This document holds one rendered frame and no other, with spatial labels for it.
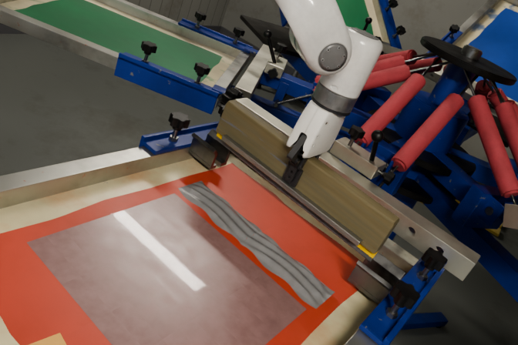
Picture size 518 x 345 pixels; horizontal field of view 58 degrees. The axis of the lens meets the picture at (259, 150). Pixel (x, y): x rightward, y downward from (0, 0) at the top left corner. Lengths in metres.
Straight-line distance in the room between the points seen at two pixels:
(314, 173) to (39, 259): 0.47
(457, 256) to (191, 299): 0.57
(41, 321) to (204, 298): 0.23
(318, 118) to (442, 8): 3.86
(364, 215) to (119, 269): 0.42
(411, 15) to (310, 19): 4.02
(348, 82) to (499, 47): 1.84
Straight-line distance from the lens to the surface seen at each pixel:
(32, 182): 0.84
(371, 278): 0.88
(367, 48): 0.79
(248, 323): 0.76
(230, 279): 0.81
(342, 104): 0.81
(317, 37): 0.70
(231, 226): 0.91
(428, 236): 1.07
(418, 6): 4.67
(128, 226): 0.84
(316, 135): 0.82
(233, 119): 0.96
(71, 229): 0.82
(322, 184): 0.86
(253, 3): 5.48
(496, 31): 2.68
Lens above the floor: 1.49
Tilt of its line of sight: 26 degrees down
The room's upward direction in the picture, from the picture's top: 23 degrees clockwise
